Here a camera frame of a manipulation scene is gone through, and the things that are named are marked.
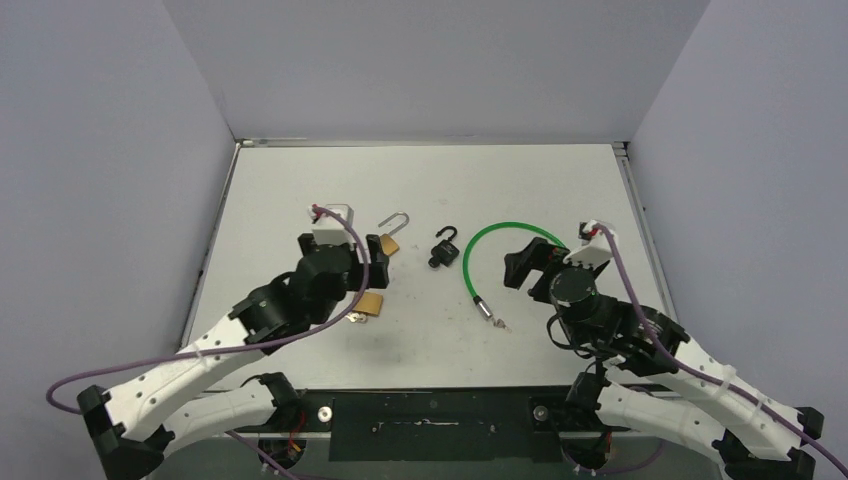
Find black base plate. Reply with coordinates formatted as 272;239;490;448
245;386;614;462

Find small silver key bunch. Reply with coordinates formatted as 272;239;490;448
345;312;369;324

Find long shackle brass padlock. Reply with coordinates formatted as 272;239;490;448
378;211;410;256

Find green cable lock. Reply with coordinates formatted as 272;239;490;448
459;220;566;323

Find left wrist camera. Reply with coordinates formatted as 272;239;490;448
308;204;354;246

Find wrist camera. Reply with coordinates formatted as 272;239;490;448
308;204;354;246
563;219;618;270

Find cable lock silver keys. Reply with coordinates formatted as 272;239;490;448
492;318;512;333

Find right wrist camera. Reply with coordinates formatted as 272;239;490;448
563;219;618;270

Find short brass padlock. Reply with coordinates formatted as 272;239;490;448
350;291;384;319

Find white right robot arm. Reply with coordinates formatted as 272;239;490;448
503;232;823;479

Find black combination padlock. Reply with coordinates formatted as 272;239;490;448
428;225;460;269

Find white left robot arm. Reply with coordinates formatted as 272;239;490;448
77;233;389;479

